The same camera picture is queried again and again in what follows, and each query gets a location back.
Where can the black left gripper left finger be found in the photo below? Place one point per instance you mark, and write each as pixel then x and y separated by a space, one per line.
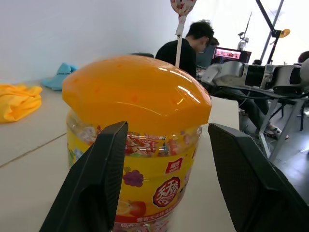
pixel 96 183

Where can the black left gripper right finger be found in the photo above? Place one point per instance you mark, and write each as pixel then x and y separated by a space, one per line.
pixel 251 188

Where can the clear jar with yellow label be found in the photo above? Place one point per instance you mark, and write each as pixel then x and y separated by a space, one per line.
pixel 154 174

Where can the orange plastic jar lid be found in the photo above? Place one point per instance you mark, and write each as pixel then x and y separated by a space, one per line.
pixel 135 91

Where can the yellow cloth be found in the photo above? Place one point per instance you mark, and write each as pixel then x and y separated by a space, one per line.
pixel 19 104

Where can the light blue cloth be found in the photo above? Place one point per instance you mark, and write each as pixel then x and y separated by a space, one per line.
pixel 59 77

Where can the computer monitor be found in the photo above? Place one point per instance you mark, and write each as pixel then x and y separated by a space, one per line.
pixel 228 54

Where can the person's head with dark hair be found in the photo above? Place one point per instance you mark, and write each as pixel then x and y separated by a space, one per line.
pixel 304 56

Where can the silver device on pole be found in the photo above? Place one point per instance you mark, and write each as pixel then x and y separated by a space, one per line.
pixel 242 43

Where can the person in black shirt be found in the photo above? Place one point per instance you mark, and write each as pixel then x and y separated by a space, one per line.
pixel 173 55

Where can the dark-haired person behind monitor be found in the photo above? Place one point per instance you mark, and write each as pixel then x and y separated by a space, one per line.
pixel 214 41

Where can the yellow disc on stand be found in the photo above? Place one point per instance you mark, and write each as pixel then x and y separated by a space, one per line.
pixel 286 33

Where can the black tripod stand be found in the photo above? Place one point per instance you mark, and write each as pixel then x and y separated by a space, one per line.
pixel 271 26

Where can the white-wrapped lollipop with white stick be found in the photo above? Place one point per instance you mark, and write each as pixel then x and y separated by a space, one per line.
pixel 179 9

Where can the grey metal table frame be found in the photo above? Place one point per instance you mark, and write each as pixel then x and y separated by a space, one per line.
pixel 287 125

